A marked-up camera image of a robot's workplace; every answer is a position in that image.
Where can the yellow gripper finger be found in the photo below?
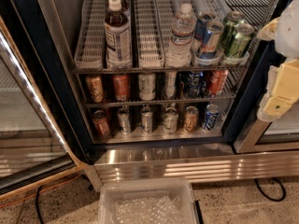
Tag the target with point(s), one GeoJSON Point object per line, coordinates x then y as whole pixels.
{"type": "Point", "coordinates": [282, 91]}
{"type": "Point", "coordinates": [268, 32]}

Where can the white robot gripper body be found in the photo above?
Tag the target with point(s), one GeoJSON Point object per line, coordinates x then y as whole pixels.
{"type": "Point", "coordinates": [289, 34]}

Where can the red bull can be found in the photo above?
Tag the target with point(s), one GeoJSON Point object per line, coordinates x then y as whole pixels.
{"type": "Point", "coordinates": [211, 38]}
{"type": "Point", "coordinates": [202, 19]}

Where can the front green soda can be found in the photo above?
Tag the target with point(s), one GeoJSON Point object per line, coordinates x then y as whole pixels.
{"type": "Point", "coordinates": [239, 41]}

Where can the green soda can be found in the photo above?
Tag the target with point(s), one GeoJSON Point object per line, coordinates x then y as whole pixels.
{"type": "Point", "coordinates": [239, 41]}
{"type": "Point", "coordinates": [232, 19]}

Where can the rear green soda can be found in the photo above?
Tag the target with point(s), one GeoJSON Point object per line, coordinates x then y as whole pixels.
{"type": "Point", "coordinates": [232, 19]}

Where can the closed right fridge door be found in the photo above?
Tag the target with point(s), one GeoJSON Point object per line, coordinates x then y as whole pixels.
{"type": "Point", "coordinates": [261, 136]}

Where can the red can middle shelf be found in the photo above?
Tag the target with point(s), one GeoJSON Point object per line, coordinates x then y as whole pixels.
{"type": "Point", "coordinates": [215, 81]}

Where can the red can shelf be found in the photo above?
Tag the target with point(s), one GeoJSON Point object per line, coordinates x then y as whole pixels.
{"type": "Point", "coordinates": [100, 122]}
{"type": "Point", "coordinates": [215, 81]}

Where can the blue can bottom shelf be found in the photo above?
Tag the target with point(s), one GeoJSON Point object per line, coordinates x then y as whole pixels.
{"type": "Point", "coordinates": [211, 114]}

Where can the blue can shelf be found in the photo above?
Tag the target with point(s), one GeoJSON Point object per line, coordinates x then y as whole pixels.
{"type": "Point", "coordinates": [211, 114]}
{"type": "Point", "coordinates": [192, 84]}

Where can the blue can middle shelf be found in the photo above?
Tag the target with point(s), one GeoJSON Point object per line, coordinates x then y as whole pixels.
{"type": "Point", "coordinates": [192, 84]}

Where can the tan can bottom shelf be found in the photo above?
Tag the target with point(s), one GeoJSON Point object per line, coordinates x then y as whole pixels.
{"type": "Point", "coordinates": [190, 119]}

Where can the tan can shelf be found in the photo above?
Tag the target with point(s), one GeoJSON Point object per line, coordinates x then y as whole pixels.
{"type": "Point", "coordinates": [190, 119]}
{"type": "Point", "coordinates": [95, 87]}

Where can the slim white can middle shelf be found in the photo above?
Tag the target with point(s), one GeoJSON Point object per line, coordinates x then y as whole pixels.
{"type": "Point", "coordinates": [170, 84]}

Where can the stainless steel fridge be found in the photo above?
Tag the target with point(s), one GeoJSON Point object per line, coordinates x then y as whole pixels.
{"type": "Point", "coordinates": [47, 33]}

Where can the white can bottom shelf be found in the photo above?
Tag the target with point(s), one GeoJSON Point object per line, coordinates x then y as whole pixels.
{"type": "Point", "coordinates": [170, 120]}

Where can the silver can bottom shelf centre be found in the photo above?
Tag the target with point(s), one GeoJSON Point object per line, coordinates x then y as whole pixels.
{"type": "Point", "coordinates": [146, 120]}

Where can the silver can shelf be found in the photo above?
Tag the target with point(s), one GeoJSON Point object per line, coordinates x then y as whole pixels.
{"type": "Point", "coordinates": [146, 120]}
{"type": "Point", "coordinates": [124, 120]}

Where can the orange can middle shelf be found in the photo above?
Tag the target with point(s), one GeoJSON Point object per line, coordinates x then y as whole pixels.
{"type": "Point", "coordinates": [121, 84]}

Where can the silver can bottom shelf left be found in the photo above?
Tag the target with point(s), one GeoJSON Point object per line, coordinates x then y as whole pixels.
{"type": "Point", "coordinates": [124, 120]}

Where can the tan can middle shelf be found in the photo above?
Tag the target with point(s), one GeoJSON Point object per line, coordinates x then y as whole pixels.
{"type": "Point", "coordinates": [95, 87]}

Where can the red can bottom shelf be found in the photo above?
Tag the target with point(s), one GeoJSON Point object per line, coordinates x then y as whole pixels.
{"type": "Point", "coordinates": [100, 122]}

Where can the open glass fridge door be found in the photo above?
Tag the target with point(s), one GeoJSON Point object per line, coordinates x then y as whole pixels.
{"type": "Point", "coordinates": [33, 149]}

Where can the clear water bottle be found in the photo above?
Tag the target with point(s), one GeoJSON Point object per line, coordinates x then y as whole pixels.
{"type": "Point", "coordinates": [180, 41]}

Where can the front dark tea bottle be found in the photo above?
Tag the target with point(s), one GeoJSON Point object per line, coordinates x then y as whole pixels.
{"type": "Point", "coordinates": [118, 36]}

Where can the bubble wrap sheet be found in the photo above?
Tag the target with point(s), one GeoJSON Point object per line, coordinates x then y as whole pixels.
{"type": "Point", "coordinates": [147, 211]}

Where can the clear plastic bin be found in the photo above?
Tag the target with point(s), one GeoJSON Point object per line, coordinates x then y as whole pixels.
{"type": "Point", "coordinates": [146, 188]}

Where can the middle wire shelf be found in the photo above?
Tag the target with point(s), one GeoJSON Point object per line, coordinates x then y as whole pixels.
{"type": "Point", "coordinates": [231, 86]}

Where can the wire shelf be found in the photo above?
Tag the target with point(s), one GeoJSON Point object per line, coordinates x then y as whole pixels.
{"type": "Point", "coordinates": [231, 86]}
{"type": "Point", "coordinates": [151, 30]}

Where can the top wire shelf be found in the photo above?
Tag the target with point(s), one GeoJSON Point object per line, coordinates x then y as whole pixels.
{"type": "Point", "coordinates": [151, 30]}

